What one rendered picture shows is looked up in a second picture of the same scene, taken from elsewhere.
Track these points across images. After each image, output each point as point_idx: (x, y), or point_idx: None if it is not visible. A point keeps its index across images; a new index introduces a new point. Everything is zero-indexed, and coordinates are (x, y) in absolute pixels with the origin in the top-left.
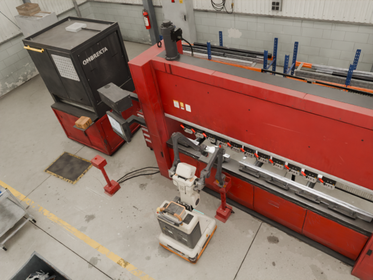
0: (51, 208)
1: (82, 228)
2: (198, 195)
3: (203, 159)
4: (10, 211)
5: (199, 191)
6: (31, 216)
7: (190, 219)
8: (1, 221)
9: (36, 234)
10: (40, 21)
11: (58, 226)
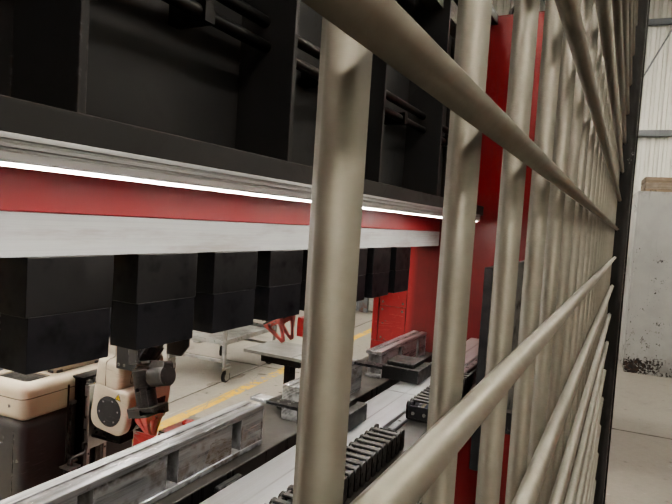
0: (257, 389)
1: (193, 419)
2: (121, 392)
3: (268, 344)
4: (230, 337)
5: (121, 365)
6: (223, 361)
7: (15, 378)
8: (208, 335)
9: (194, 386)
10: (641, 196)
11: (206, 399)
